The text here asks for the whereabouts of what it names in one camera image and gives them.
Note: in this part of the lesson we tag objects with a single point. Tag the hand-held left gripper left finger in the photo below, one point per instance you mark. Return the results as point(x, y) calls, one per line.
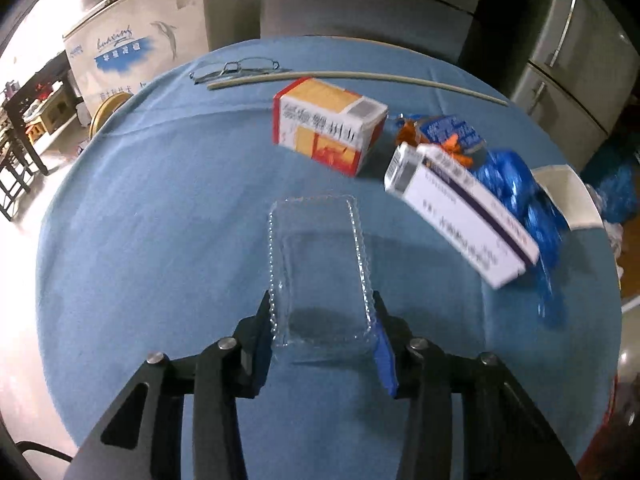
point(260, 351)

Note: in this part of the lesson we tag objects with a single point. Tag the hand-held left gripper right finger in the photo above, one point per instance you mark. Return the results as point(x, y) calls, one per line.
point(385, 360)

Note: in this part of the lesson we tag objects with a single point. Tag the clear plastic tray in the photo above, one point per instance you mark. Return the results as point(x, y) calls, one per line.
point(320, 270)

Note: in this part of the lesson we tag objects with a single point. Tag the white box with purple stripe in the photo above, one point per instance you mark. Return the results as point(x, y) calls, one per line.
point(460, 210)

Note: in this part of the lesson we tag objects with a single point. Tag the blue plastic bag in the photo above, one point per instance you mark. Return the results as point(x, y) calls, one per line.
point(505, 175)

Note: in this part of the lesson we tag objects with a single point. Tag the orange and white carton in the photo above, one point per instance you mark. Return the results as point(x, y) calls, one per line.
point(325, 125)

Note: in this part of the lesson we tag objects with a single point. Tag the blue printed packet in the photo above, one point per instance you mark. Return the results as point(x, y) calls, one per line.
point(450, 130)

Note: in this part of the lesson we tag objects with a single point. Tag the white paper container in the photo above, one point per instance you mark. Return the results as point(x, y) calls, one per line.
point(575, 195)

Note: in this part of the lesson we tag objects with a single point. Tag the white plastic bag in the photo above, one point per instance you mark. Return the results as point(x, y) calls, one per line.
point(612, 245)

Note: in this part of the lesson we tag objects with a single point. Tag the round yellow disc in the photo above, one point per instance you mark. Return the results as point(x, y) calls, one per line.
point(102, 112)

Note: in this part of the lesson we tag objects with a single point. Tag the eyeglasses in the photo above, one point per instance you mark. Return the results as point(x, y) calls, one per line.
point(250, 64)

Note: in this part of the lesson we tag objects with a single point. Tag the long white stick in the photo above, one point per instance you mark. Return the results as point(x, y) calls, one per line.
point(350, 74)

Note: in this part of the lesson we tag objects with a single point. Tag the large blue sack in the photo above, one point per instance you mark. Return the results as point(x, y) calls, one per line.
point(620, 185)

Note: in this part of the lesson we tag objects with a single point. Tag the white chest freezer, dolphin print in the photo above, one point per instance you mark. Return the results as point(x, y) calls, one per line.
point(140, 50)

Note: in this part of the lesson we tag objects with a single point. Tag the dark wooden shelf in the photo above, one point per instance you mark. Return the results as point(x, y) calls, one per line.
point(20, 105)

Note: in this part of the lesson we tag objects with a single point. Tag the grey refrigerator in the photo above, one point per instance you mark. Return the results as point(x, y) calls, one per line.
point(360, 10)

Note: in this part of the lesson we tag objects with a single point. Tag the silver refrigerator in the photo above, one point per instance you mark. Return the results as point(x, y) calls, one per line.
point(575, 60)

